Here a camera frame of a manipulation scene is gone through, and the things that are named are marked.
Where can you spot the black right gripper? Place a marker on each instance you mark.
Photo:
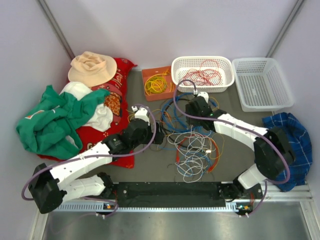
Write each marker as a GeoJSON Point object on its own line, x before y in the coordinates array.
{"type": "Point", "coordinates": [191, 121]}

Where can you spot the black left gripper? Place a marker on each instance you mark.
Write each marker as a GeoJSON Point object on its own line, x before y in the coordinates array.
{"type": "Point", "coordinates": [159, 135]}

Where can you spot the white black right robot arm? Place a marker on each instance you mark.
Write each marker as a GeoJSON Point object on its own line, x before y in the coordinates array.
{"type": "Point", "coordinates": [273, 153]}

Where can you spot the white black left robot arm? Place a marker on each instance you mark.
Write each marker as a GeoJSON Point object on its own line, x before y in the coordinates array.
{"type": "Point", "coordinates": [63, 183]}

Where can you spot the orange cardboard box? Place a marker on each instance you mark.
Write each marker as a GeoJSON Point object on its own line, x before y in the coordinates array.
{"type": "Point", "coordinates": [157, 83]}

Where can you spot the red patterned cloth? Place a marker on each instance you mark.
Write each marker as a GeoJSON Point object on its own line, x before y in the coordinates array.
{"type": "Point", "coordinates": [116, 101]}

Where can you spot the white garment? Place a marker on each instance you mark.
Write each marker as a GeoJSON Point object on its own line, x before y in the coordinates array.
{"type": "Point", "coordinates": [102, 118]}

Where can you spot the white empty perforated basket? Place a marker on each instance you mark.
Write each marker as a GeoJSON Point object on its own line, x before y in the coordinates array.
{"type": "Point", "coordinates": [261, 85]}

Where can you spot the beige bucket hat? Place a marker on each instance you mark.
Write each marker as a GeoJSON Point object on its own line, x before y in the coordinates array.
{"type": "Point", "coordinates": [92, 69]}

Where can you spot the blue plaid cloth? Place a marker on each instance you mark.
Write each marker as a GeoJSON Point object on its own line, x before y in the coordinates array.
{"type": "Point", "coordinates": [300, 143]}

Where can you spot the green garment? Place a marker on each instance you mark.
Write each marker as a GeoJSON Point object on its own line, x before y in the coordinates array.
{"type": "Point", "coordinates": [50, 128]}

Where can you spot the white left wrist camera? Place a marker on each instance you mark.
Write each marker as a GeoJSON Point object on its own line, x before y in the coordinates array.
{"type": "Point", "coordinates": [141, 112]}

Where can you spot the white basket with red cable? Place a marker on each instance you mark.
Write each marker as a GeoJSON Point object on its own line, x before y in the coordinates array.
{"type": "Point", "coordinates": [211, 74]}

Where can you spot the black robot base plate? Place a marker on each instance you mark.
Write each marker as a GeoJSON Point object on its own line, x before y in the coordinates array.
{"type": "Point", "coordinates": [178, 194]}

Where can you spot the slotted cable duct rail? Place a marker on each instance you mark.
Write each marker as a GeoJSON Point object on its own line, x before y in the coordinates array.
{"type": "Point", "coordinates": [91, 206]}

